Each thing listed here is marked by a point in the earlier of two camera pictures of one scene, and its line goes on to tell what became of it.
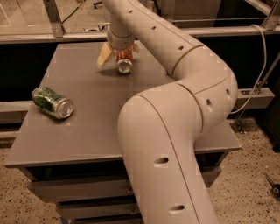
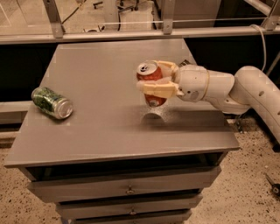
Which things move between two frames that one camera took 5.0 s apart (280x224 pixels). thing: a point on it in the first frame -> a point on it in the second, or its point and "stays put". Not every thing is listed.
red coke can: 124,60 -> 150,71
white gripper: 120,42 -> 191,82
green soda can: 52,102 stays put
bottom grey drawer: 106,219 stays put
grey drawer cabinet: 78,161 stays put
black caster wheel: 275,187 stays put
